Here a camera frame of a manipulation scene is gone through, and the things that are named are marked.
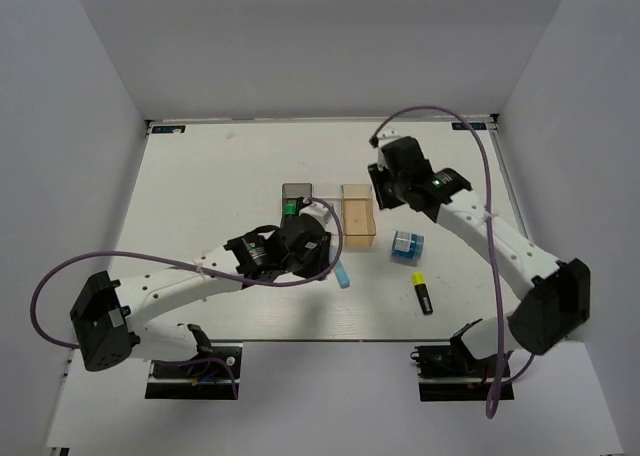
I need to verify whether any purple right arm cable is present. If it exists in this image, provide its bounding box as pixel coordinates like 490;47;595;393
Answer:
368;105;536;420

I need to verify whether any yellow cap black highlighter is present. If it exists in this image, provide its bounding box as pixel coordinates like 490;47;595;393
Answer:
411;272;433;315

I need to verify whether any light blue pen tube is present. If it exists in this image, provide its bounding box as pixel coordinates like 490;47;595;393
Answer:
334;261;351;289

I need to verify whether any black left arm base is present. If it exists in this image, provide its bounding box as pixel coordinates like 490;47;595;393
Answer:
145;343;243;401

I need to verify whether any right blue table label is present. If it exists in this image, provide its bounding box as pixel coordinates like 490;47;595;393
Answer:
451;122;487;131

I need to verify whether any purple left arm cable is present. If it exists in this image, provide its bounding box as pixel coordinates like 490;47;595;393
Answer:
30;195;346;348

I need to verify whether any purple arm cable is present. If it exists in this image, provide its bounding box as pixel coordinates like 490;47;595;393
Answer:
368;105;536;420
30;195;346;348

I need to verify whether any blue table label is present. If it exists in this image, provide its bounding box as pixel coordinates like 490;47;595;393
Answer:
451;122;487;131
151;125;186;134

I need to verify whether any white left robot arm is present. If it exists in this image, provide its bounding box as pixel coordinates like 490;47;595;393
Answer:
70;199;336;375

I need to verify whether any clear transparent container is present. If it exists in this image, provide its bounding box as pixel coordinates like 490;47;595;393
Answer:
312;183;343;225

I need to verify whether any grey transparent container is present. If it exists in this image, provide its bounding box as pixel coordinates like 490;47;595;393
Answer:
281;183;313;211

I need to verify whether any blue round jar with label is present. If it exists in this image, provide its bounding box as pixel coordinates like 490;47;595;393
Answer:
390;231;424;265

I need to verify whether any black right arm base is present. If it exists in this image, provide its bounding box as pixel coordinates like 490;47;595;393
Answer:
410;345;496;403

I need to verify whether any left blue table label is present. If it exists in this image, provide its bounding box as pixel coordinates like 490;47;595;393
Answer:
151;125;186;134

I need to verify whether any orange transparent container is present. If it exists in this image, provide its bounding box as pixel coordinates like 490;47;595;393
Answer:
341;184;376;250

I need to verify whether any green cap black highlighter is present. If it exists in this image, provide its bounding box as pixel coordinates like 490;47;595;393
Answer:
280;201;299;227

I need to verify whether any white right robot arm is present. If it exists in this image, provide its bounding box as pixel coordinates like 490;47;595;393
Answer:
368;136;591;375

